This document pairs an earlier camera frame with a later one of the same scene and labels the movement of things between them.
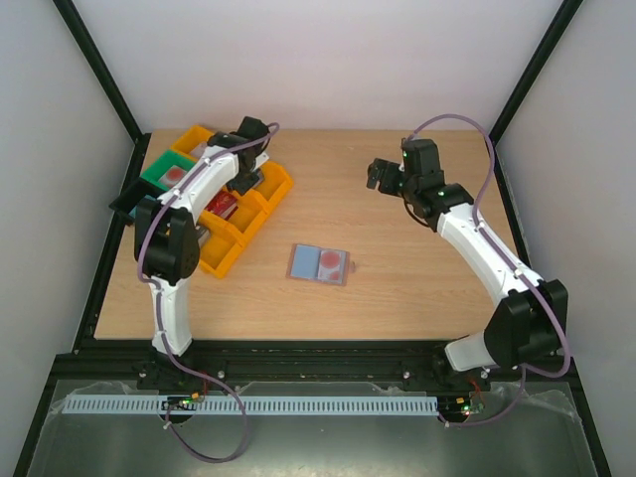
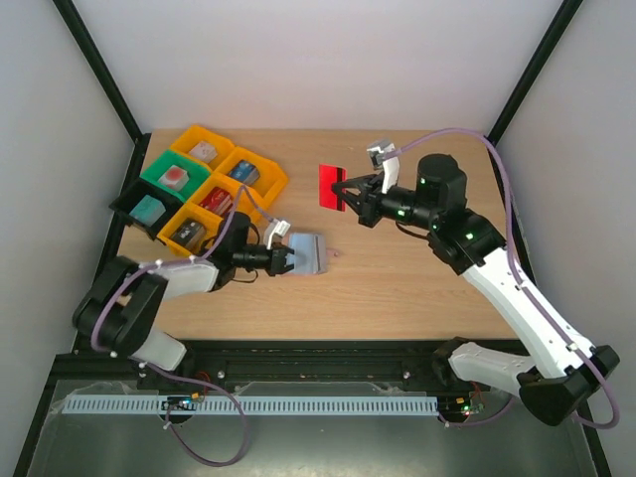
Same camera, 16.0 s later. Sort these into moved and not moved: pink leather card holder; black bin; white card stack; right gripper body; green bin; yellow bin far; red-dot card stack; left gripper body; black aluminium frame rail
Moved: pink leather card holder; right gripper body; left gripper body
Not moved: white card stack; black bin; red-dot card stack; black aluminium frame rail; green bin; yellow bin far
